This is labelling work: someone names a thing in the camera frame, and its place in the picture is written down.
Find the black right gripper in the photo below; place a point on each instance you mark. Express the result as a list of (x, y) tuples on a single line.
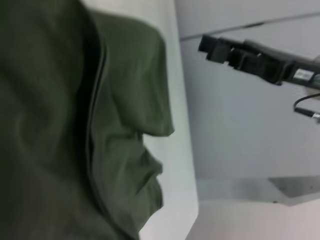
[(265, 62)]

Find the dark green FREE T-shirt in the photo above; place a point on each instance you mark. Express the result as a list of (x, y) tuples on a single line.
[(62, 125)]

